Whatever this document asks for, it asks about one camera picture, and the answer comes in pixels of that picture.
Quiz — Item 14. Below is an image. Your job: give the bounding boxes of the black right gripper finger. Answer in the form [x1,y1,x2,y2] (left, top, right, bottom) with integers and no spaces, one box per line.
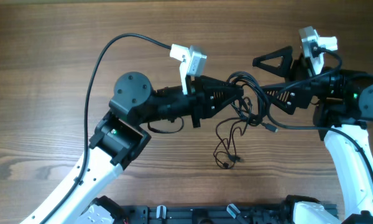
[252,46,293,77]
[262,82,302,114]

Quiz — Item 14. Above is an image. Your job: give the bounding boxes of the black usb cables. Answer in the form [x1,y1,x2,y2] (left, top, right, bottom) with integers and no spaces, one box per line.
[213,70,279,170]

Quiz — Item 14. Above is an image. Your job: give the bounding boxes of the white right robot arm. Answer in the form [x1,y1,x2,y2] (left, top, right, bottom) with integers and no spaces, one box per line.
[252,44,373,223]

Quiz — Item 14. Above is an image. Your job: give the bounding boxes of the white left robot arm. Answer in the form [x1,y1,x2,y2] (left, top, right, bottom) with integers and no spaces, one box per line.
[24,72,244,223]

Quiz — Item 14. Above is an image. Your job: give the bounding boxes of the black right camera cable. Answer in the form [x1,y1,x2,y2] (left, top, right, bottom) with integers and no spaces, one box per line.
[265,46,373,218]

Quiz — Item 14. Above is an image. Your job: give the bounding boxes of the black camera cable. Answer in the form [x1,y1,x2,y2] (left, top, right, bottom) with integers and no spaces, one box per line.
[39,32,172,224]
[265,46,373,218]

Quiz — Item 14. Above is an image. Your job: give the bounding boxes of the black left camera cable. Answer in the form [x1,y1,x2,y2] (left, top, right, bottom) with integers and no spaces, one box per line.
[39,32,172,224]

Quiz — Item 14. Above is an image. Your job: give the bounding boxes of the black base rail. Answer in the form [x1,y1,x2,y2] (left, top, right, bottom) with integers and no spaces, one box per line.
[77,195,339,224]

